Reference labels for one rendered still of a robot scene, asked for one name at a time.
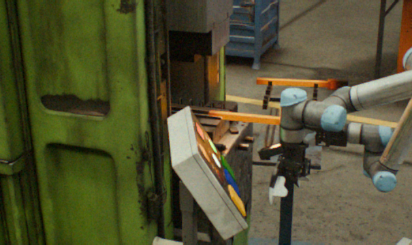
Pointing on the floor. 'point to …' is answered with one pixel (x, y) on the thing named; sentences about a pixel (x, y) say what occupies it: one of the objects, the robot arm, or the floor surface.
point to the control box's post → (189, 228)
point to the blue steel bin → (253, 28)
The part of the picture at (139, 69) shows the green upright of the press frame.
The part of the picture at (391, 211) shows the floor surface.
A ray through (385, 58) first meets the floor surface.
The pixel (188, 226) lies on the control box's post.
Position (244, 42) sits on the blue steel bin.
